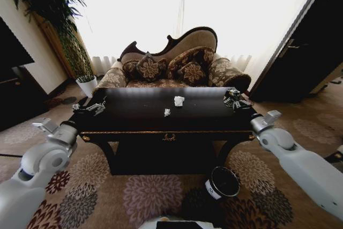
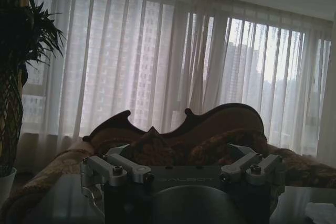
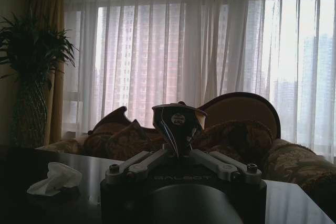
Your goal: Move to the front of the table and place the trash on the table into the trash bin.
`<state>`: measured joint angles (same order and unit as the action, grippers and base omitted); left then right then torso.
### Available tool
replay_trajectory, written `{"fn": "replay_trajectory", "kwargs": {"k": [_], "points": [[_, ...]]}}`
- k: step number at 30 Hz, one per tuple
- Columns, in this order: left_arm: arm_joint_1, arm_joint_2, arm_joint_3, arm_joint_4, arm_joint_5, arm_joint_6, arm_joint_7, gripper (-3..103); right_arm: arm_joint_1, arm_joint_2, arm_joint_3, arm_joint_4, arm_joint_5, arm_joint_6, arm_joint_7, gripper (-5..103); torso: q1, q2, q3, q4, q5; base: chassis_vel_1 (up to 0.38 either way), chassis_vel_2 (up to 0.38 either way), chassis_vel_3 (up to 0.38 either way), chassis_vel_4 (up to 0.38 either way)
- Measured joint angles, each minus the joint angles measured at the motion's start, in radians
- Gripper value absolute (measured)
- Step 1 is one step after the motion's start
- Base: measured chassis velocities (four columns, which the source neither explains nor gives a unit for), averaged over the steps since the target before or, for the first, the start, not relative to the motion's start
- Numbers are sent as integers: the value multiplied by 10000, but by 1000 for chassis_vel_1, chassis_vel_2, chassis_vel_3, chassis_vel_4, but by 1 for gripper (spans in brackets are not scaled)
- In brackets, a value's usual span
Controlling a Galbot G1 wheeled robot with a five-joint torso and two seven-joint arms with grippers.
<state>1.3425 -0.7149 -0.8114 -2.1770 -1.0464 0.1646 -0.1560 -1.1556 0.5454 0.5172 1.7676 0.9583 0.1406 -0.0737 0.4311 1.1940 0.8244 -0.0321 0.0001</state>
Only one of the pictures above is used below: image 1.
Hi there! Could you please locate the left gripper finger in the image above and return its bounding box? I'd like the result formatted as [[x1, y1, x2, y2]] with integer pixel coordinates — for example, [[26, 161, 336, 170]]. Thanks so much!
[[71, 96, 92, 111], [86, 99, 108, 117]]

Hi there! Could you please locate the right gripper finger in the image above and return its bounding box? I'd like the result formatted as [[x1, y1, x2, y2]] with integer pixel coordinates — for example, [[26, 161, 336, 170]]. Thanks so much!
[[225, 98, 242, 112], [232, 90, 253, 109]]

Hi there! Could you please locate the black packet with white print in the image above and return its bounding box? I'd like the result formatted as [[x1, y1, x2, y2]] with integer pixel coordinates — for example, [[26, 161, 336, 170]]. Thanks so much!
[[223, 88, 242, 108]]

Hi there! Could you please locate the black trash bin white label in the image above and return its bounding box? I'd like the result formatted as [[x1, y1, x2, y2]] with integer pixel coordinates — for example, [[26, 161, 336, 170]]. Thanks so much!
[[204, 166, 241, 201]]

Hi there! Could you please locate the white plant pot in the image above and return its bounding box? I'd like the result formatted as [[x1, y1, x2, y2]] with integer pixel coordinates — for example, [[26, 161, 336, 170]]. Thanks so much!
[[75, 75, 98, 99]]

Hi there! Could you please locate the floral bolster with dark end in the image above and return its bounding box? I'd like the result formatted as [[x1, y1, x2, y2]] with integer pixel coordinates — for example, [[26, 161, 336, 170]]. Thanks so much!
[[207, 57, 252, 91]]

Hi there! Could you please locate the small brown floral cushion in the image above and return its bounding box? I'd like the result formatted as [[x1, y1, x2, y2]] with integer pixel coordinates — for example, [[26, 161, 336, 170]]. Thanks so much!
[[122, 60, 140, 81]]

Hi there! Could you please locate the dark floral throw cushion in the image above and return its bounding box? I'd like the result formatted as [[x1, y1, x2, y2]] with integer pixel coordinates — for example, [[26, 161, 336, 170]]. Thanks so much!
[[177, 61, 209, 85]]

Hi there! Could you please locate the large crumpled white paper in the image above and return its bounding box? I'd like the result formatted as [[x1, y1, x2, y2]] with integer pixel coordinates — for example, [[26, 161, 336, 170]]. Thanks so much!
[[173, 95, 186, 108]]

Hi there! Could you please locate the dark wooden television cabinet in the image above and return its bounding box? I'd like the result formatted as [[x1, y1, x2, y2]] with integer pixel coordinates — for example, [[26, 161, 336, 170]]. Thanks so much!
[[0, 65, 50, 132]]

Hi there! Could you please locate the square brown floral cushion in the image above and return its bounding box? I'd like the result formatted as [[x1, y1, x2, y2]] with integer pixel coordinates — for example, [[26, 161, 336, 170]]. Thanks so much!
[[135, 51, 168, 83]]

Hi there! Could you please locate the large brown floral cushion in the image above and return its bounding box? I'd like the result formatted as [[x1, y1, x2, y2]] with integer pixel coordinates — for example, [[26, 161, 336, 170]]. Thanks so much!
[[167, 46, 215, 80]]

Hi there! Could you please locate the dark wooden table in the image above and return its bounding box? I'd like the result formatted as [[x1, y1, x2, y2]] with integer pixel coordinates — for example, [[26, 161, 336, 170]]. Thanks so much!
[[66, 86, 258, 176]]

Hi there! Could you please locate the dark wooden door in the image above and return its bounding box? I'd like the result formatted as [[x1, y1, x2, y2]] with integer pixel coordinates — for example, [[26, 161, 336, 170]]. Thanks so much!
[[248, 0, 343, 104]]

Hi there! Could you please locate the floral upholstered wooden sofa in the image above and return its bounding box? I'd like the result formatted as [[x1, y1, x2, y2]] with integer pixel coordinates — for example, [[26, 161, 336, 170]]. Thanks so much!
[[97, 26, 252, 93]]

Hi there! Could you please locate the black television screen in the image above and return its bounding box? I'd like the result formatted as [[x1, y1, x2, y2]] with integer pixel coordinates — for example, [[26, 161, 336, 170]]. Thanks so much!
[[0, 16, 36, 75]]

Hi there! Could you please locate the tall green plant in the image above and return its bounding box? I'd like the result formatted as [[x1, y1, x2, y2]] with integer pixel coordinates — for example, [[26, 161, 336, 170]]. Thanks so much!
[[0, 0, 95, 80]]

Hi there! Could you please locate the white sheer curtain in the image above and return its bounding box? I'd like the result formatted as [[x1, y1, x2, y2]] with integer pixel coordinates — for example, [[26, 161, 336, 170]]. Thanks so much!
[[66, 0, 333, 77]]

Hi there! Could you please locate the white robot front shell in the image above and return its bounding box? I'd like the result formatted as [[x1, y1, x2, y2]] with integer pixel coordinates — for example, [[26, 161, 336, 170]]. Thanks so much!
[[138, 213, 221, 229]]

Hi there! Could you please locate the metal door handle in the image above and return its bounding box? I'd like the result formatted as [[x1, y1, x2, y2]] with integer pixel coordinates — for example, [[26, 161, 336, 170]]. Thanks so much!
[[278, 38, 301, 58]]

